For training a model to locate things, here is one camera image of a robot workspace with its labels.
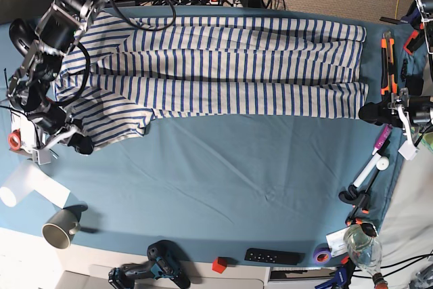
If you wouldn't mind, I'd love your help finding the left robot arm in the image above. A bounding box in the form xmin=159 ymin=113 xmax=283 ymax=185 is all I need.
xmin=361 ymin=0 xmax=432 ymax=160

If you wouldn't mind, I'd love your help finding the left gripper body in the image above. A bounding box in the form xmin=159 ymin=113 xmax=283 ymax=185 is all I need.
xmin=382 ymin=88 xmax=432 ymax=148

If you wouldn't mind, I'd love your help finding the black remote control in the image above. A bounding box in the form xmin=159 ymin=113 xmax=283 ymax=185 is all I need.
xmin=244 ymin=248 xmax=304 ymax=265

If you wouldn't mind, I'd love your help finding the green cardboard box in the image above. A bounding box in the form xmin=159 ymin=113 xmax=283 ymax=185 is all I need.
xmin=421 ymin=132 xmax=433 ymax=152

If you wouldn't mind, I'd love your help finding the white plastic box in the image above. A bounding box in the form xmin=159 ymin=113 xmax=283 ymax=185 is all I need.
xmin=20 ymin=120 xmax=37 ymax=154

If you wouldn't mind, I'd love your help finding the black orange bar clamp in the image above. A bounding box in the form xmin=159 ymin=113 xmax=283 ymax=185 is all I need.
xmin=338 ymin=163 xmax=382 ymax=225

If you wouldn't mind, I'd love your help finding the white marker pen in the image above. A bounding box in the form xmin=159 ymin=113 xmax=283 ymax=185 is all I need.
xmin=352 ymin=139 xmax=390 ymax=188

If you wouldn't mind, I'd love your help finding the black computer mouse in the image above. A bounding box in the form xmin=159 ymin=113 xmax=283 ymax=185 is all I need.
xmin=9 ymin=18 xmax=37 ymax=57

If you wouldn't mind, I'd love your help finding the translucent white plastic cup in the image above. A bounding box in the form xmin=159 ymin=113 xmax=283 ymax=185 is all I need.
xmin=0 ymin=159 xmax=71 ymax=208

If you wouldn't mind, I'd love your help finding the blue table cloth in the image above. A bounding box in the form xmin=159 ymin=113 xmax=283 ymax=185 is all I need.
xmin=0 ymin=6 xmax=426 ymax=267

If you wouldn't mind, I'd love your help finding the red tape roll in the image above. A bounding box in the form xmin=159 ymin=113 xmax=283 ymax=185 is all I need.
xmin=7 ymin=130 xmax=22 ymax=151

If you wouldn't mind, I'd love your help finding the purple tape roll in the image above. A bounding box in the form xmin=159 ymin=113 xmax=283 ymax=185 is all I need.
xmin=313 ymin=246 xmax=332 ymax=265

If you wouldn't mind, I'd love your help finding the red black spring clamp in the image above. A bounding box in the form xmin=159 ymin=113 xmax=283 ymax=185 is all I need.
xmin=403 ymin=29 xmax=425 ymax=55

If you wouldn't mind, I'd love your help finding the purple glue tube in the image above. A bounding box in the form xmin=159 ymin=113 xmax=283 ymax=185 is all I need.
xmin=372 ymin=125 xmax=392 ymax=156

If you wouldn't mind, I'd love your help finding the black small block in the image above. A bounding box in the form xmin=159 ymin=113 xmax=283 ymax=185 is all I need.
xmin=405 ymin=76 xmax=424 ymax=96

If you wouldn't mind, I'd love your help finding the blue white striped T-shirt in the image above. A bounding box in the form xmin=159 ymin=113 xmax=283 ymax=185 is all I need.
xmin=53 ymin=12 xmax=368 ymax=149

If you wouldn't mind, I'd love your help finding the orange black utility knife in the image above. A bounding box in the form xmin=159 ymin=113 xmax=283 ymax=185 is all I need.
xmin=380 ymin=30 xmax=398 ymax=98

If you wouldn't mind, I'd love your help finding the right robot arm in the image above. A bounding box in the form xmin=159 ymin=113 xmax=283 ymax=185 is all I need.
xmin=6 ymin=0 xmax=108 ymax=155

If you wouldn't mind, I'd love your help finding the black teal power drill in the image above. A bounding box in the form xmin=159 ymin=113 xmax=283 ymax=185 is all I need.
xmin=108 ymin=240 xmax=191 ymax=288

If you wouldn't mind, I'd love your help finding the white paper card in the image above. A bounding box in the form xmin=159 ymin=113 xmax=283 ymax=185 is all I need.
xmin=325 ymin=227 xmax=348 ymax=257

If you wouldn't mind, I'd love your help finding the clear plastic bottle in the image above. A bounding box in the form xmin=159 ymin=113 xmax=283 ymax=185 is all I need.
xmin=343 ymin=222 xmax=388 ymax=289

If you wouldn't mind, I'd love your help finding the blue spring clamp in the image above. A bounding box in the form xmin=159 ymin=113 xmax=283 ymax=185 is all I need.
xmin=315 ymin=256 xmax=355 ymax=289

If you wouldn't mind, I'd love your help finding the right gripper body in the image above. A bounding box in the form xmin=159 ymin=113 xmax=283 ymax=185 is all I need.
xmin=27 ymin=104 xmax=80 ymax=150

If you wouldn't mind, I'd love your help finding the red cube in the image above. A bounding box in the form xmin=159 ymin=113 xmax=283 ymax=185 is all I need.
xmin=212 ymin=257 xmax=227 ymax=274

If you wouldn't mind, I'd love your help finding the grey ceramic mug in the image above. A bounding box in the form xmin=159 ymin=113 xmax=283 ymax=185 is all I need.
xmin=41 ymin=209 xmax=81 ymax=250

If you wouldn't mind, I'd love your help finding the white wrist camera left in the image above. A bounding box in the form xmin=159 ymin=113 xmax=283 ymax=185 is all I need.
xmin=398 ymin=142 xmax=419 ymax=160

